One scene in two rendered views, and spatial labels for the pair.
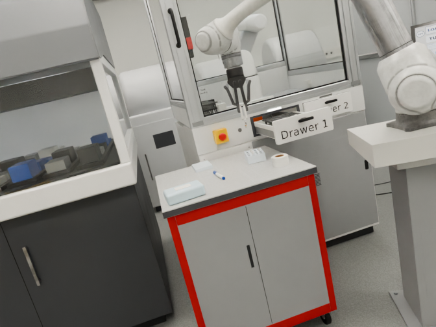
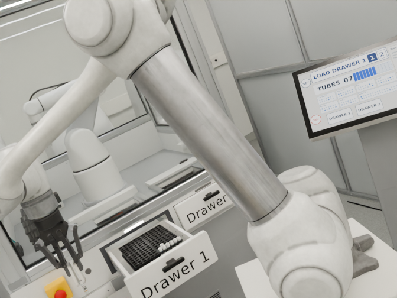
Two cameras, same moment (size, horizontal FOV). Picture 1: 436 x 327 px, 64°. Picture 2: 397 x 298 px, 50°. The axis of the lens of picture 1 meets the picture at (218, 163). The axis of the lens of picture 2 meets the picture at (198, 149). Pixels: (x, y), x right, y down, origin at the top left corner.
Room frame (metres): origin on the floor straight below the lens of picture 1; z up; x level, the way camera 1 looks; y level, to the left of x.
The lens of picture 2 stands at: (0.38, -0.39, 1.49)
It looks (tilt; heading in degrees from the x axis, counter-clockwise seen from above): 14 degrees down; 348
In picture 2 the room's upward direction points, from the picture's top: 23 degrees counter-clockwise
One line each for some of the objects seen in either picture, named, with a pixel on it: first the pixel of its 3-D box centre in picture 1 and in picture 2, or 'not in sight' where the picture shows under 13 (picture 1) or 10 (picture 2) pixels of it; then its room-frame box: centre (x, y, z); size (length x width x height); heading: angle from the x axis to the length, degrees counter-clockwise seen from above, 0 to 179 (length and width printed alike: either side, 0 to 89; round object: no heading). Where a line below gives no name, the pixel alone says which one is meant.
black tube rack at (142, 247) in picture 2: (285, 122); (152, 251); (1.79, -0.39, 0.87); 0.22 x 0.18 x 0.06; 10
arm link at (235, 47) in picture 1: (226, 36); (19, 172); (1.60, -0.16, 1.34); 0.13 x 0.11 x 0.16; 150
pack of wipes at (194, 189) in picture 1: (183, 192); not in sight; (1.30, 0.15, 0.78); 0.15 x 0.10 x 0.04; 105
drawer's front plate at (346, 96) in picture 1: (328, 106); (210, 201); (1.96, -0.68, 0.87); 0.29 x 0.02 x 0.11; 100
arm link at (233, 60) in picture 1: (232, 61); (40, 204); (1.61, -0.17, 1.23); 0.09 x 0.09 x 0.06
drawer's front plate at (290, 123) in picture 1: (303, 125); (172, 269); (1.59, -0.43, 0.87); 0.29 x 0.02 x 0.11; 100
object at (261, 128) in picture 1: (285, 124); (152, 252); (1.80, -0.39, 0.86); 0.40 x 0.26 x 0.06; 10
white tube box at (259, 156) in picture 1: (254, 156); not in sight; (1.62, -0.18, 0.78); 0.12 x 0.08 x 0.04; 179
